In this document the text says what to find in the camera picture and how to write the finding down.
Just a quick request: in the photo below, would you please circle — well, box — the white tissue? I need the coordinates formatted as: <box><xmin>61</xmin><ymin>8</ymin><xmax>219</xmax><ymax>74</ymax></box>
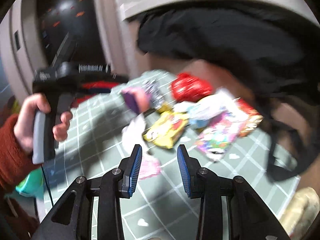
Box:
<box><xmin>121</xmin><ymin>114</ymin><xmax>149</xmax><ymax>155</ymax></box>

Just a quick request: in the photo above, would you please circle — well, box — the purple pink sponge cloth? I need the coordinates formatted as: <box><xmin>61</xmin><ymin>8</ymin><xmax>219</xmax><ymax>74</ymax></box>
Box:
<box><xmin>120</xmin><ymin>87</ymin><xmax>151</xmax><ymax>115</ymax></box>

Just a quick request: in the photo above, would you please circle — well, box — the trash bin with liner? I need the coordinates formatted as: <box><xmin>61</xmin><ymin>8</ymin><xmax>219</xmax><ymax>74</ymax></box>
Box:
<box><xmin>279</xmin><ymin>187</ymin><xmax>319</xmax><ymax>239</ymax></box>

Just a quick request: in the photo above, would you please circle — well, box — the person's left hand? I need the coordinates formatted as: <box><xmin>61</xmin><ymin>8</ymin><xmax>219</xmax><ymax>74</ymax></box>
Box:
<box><xmin>14</xmin><ymin>93</ymin><xmax>73</xmax><ymax>155</ymax></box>

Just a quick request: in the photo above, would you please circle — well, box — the colourful candy wrapper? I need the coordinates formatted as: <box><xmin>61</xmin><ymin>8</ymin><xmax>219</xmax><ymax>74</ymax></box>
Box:
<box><xmin>195</xmin><ymin>112</ymin><xmax>243</xmax><ymax>162</ymax></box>

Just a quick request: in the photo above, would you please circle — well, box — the yellow snack wrapper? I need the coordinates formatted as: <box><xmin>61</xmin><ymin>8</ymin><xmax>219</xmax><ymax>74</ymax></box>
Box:
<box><xmin>143</xmin><ymin>111</ymin><xmax>188</xmax><ymax>149</ymax></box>

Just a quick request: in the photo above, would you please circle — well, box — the red crumpled plastic bag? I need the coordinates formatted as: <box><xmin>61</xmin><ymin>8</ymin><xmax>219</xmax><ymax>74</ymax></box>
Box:
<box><xmin>170</xmin><ymin>73</ymin><xmax>213</xmax><ymax>102</ymax></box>

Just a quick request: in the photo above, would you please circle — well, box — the red snack wrapper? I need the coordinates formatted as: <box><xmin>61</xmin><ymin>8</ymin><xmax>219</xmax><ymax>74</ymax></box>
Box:
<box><xmin>235</xmin><ymin>98</ymin><xmax>264</xmax><ymax>138</ymax></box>

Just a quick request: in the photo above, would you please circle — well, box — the red knit left sleeve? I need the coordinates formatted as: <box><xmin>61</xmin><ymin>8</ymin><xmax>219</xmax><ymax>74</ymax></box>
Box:
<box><xmin>0</xmin><ymin>114</ymin><xmax>40</xmax><ymax>197</ymax></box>

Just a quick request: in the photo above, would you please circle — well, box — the teal plastic bag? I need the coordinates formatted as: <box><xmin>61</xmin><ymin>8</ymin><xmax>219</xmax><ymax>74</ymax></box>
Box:
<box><xmin>15</xmin><ymin>168</ymin><xmax>44</xmax><ymax>198</ymax></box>

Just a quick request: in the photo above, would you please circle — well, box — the black hanging bag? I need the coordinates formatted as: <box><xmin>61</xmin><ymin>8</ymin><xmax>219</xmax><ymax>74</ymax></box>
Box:
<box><xmin>137</xmin><ymin>1</ymin><xmax>319</xmax><ymax>181</ymax></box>

